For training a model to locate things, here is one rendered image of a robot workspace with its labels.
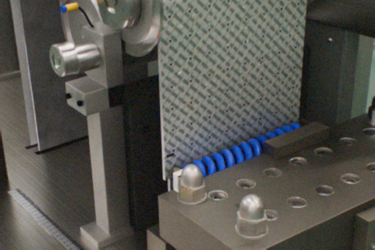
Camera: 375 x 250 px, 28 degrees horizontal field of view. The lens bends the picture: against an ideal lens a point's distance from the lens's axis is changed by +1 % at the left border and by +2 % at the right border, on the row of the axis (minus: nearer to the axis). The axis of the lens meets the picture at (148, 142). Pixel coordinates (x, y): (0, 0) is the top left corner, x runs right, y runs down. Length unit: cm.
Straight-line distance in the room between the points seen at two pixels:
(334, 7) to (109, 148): 38
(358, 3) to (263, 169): 28
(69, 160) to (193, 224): 46
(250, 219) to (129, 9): 28
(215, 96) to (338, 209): 21
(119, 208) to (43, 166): 26
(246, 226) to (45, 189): 46
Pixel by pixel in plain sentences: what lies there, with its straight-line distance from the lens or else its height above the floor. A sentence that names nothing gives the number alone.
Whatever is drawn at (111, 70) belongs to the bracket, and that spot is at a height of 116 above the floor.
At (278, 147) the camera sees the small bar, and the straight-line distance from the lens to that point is 96.
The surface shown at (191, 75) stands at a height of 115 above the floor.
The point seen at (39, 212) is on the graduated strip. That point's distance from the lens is 112.
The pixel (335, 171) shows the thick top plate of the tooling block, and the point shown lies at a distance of 95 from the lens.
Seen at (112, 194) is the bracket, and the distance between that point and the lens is 101.
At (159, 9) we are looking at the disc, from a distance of 84.
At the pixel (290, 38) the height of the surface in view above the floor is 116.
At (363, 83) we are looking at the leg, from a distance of 138.
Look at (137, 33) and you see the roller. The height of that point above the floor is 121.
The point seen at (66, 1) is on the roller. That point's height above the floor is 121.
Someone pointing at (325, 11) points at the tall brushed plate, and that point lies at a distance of 112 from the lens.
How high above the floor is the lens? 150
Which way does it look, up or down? 27 degrees down
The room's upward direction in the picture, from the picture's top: 3 degrees counter-clockwise
